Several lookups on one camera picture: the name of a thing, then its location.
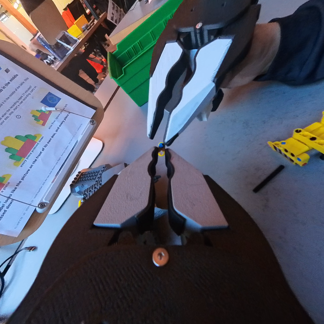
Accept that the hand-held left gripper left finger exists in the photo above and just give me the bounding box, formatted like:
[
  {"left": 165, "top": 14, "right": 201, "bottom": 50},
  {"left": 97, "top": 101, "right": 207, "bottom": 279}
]
[{"left": 93, "top": 146, "right": 159, "bottom": 232}]

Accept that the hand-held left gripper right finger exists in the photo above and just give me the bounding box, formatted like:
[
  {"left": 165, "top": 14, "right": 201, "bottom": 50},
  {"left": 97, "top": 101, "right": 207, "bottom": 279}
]
[{"left": 165, "top": 148, "right": 229, "bottom": 235}]

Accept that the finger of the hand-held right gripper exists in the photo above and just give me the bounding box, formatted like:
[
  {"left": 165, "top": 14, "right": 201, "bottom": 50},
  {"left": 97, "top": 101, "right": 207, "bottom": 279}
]
[
  {"left": 147, "top": 40, "right": 184, "bottom": 140},
  {"left": 163, "top": 37, "right": 233, "bottom": 147}
]

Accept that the yellow toy brick assembly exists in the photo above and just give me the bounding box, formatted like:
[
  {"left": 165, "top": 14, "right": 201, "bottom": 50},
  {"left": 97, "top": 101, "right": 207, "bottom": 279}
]
[{"left": 267, "top": 111, "right": 324, "bottom": 167}]

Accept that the person's right forearm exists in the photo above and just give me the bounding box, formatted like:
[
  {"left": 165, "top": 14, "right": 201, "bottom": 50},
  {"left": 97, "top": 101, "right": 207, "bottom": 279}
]
[{"left": 254, "top": 0, "right": 324, "bottom": 86}]

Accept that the grey desk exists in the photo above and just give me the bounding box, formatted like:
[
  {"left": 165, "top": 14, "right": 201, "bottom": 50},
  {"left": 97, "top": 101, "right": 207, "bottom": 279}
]
[{"left": 0, "top": 0, "right": 324, "bottom": 324}]

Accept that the person's right hand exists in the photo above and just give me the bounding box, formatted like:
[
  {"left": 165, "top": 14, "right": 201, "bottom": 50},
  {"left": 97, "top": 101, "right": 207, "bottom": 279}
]
[{"left": 221, "top": 22, "right": 282, "bottom": 89}]

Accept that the green plastic bin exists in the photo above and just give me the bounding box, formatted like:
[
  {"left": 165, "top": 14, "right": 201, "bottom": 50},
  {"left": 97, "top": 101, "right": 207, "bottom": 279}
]
[{"left": 107, "top": 0, "right": 183, "bottom": 107}]

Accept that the grey yellow toy brick vehicle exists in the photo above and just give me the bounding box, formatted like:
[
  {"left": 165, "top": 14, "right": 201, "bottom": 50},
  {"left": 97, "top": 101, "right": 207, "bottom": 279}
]
[{"left": 70, "top": 163, "right": 127, "bottom": 207}]

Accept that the orange safety vest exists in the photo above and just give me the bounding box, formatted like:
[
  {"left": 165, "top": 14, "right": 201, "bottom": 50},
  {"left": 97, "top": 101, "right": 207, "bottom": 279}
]
[{"left": 86, "top": 58, "right": 107, "bottom": 74}]

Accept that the wood-edged grey table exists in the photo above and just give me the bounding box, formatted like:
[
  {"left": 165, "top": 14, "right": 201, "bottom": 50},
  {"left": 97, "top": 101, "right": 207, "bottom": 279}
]
[{"left": 106, "top": 0, "right": 178, "bottom": 53}]

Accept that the black brick axle rod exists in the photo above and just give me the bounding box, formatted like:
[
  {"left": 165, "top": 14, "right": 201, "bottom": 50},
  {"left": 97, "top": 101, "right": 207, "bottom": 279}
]
[{"left": 253, "top": 165, "right": 285, "bottom": 193}]

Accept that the white printed sign card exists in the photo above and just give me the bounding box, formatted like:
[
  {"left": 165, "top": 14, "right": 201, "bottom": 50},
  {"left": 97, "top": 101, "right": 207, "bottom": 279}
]
[{"left": 107, "top": 0, "right": 127, "bottom": 26}]

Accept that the dark wooden table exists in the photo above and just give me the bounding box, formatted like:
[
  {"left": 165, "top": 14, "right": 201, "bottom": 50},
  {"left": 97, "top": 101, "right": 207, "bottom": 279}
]
[{"left": 54, "top": 11, "right": 108, "bottom": 74}]

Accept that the yellow storage box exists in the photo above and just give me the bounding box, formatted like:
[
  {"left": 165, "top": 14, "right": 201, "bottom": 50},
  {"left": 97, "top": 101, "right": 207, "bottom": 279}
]
[{"left": 67, "top": 15, "right": 89, "bottom": 38}]

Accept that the printed instruction sheet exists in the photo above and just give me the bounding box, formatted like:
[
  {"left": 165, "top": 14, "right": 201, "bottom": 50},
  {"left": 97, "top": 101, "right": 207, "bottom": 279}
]
[{"left": 0, "top": 54, "right": 97, "bottom": 238}]

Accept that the clear acrylic box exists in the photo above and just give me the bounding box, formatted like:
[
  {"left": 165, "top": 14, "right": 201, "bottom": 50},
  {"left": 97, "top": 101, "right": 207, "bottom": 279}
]
[{"left": 54, "top": 30, "right": 79, "bottom": 51}]

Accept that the black cable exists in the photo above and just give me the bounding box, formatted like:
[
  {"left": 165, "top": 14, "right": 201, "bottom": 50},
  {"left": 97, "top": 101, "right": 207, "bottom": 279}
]
[{"left": 0, "top": 246, "right": 38, "bottom": 298}]

